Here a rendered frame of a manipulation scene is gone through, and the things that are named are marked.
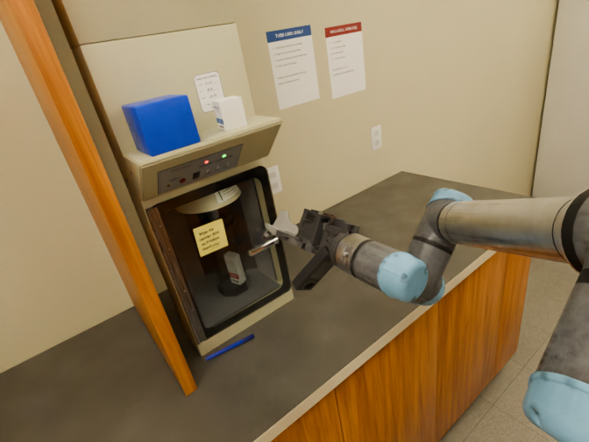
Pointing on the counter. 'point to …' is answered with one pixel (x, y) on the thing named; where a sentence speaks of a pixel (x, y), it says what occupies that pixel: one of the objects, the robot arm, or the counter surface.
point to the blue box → (161, 124)
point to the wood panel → (89, 174)
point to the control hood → (264, 134)
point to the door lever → (264, 244)
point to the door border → (176, 273)
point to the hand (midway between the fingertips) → (284, 231)
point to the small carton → (230, 112)
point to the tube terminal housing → (239, 84)
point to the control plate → (198, 168)
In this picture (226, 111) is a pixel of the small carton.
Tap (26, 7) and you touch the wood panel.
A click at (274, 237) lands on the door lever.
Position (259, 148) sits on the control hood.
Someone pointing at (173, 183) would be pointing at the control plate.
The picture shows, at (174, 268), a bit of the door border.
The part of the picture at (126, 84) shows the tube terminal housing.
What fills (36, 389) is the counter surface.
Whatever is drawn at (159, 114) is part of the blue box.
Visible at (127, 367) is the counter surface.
